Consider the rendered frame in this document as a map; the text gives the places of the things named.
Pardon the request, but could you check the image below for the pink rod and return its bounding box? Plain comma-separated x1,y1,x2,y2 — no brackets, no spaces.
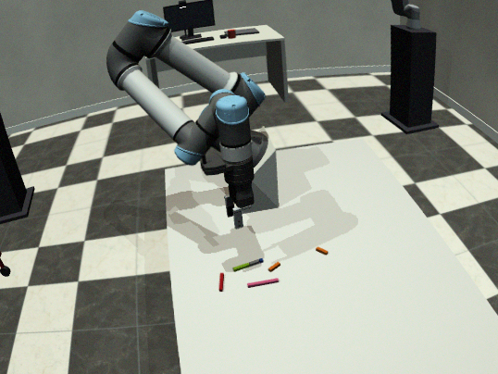
247,278,279,288

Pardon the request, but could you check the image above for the lime green rod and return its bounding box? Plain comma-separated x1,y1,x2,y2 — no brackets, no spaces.
233,263,250,272

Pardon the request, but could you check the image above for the orange rod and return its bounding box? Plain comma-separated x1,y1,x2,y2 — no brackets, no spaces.
316,247,328,255
268,262,280,272

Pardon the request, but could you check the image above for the red rod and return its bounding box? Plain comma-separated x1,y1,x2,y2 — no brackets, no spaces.
219,273,224,292

